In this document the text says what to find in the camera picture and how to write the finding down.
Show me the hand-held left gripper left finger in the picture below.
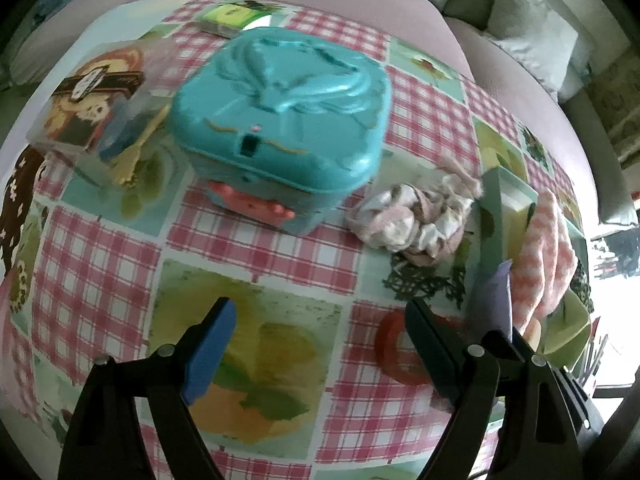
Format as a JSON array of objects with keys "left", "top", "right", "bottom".
[{"left": 57, "top": 297, "right": 238, "bottom": 480}]

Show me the red ring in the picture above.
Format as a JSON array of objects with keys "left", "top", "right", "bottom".
[{"left": 375, "top": 310, "right": 437, "bottom": 387}]

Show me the yellow sponge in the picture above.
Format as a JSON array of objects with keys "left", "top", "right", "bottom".
[{"left": 504, "top": 199, "right": 539, "bottom": 242}]

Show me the purple sofa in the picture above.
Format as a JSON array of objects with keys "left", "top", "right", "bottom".
[{"left": 0, "top": 0, "right": 640, "bottom": 228}]

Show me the pink white striped cloth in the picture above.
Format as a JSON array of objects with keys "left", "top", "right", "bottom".
[{"left": 510, "top": 187, "right": 577, "bottom": 332}]

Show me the printed checked tablecloth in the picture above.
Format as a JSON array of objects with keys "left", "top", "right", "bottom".
[{"left": 0, "top": 0, "right": 597, "bottom": 480}]

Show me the clear box with printed label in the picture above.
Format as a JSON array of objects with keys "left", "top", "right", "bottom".
[{"left": 27, "top": 40, "right": 172, "bottom": 182}]

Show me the light green cloth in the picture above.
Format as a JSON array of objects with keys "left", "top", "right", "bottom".
[{"left": 542, "top": 287, "right": 594, "bottom": 369}]

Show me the purple cloth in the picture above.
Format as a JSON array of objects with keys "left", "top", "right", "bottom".
[{"left": 472, "top": 259, "right": 516, "bottom": 342}]

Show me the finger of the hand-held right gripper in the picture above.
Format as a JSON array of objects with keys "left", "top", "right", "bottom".
[{"left": 564, "top": 367, "right": 607, "bottom": 443}]

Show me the teal storage tray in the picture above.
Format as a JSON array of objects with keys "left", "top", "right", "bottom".
[{"left": 475, "top": 165, "right": 597, "bottom": 378}]

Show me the pink white floral scrunchie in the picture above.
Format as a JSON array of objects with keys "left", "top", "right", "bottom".
[{"left": 345, "top": 155, "right": 484, "bottom": 267}]

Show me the teal plastic toy box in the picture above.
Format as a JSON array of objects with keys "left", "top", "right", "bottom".
[{"left": 164, "top": 27, "right": 392, "bottom": 235}]

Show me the light grey cushion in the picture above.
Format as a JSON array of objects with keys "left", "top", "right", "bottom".
[{"left": 492, "top": 0, "right": 592, "bottom": 103}]

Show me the beige round powder puff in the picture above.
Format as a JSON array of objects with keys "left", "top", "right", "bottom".
[{"left": 522, "top": 317, "right": 544, "bottom": 349}]

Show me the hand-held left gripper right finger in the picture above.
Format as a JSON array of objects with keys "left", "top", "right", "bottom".
[{"left": 404, "top": 298, "right": 585, "bottom": 480}]

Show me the green tissue packet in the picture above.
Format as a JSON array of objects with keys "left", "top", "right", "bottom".
[{"left": 192, "top": 1, "right": 281, "bottom": 40}]

